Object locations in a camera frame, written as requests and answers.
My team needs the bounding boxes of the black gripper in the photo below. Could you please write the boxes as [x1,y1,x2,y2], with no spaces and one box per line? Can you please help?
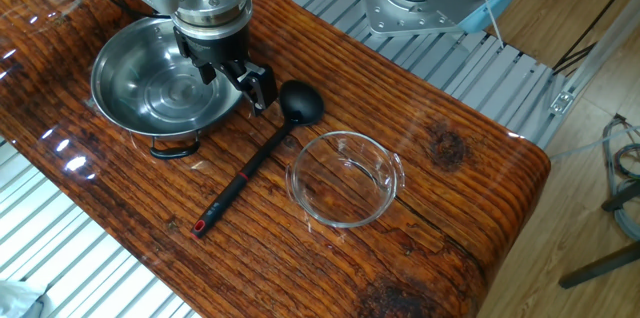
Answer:
[173,22,280,117]

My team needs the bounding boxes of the black ladle with red accents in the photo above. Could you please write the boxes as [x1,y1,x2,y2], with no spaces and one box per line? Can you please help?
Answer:
[189,79,325,241]

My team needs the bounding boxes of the clear glass bowl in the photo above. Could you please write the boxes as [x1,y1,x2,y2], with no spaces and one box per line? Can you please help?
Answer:
[284,130,406,229]

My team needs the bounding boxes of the glossy wood grain table mat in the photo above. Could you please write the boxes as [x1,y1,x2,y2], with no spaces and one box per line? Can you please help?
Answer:
[0,0,552,318]

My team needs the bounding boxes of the white zip tie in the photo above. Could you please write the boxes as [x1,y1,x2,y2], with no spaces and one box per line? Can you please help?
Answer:
[478,0,505,50]

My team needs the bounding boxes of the white plastic bag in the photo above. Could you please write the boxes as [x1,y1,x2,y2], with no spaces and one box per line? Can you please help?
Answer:
[0,279,49,318]

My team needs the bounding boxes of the dark furniture leg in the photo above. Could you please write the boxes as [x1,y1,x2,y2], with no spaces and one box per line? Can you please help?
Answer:
[601,180,640,213]
[558,241,640,290]

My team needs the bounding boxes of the steel pan with black handles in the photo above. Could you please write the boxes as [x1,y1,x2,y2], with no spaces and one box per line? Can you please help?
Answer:
[90,16,246,160]

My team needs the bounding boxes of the black floor cables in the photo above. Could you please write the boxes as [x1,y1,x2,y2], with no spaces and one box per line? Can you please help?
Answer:
[552,0,640,77]

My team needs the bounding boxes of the thin white cable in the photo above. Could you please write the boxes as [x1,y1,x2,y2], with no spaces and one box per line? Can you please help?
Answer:
[548,125,640,160]

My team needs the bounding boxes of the aluminium frame post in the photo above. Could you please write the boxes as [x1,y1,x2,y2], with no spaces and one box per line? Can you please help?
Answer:
[549,0,640,117]

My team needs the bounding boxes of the grey coiled cable bundle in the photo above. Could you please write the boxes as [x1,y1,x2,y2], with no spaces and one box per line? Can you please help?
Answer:
[602,113,640,242]

